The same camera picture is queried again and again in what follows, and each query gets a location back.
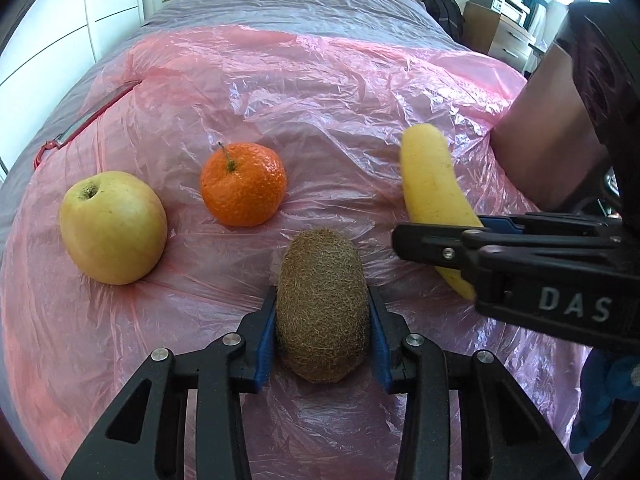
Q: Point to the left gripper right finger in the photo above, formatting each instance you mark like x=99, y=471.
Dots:
x=502, y=434

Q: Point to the small orange tangerine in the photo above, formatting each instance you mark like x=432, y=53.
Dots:
x=243, y=184

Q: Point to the black backpack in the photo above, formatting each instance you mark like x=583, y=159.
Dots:
x=448, y=15

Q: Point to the purple bed cover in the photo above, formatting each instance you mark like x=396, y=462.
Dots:
x=328, y=84

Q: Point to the grey printer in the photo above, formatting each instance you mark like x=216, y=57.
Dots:
x=516, y=10

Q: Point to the yellow apple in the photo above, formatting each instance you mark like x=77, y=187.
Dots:
x=113, y=226

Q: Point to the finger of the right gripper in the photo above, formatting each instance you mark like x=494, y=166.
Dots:
x=481, y=254
x=553, y=224

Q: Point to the yellow banana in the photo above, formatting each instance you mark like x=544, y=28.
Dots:
x=432, y=196

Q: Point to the white wardrobe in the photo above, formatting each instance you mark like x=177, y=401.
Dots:
x=55, y=44

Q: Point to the red-edged phone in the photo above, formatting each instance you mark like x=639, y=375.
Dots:
x=84, y=121

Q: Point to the wooden drawer cabinet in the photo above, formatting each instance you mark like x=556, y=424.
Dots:
x=497, y=36

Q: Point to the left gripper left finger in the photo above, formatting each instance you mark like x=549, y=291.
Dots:
x=141, y=433

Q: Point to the steel black electric kettle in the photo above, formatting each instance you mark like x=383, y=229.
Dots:
x=545, y=143

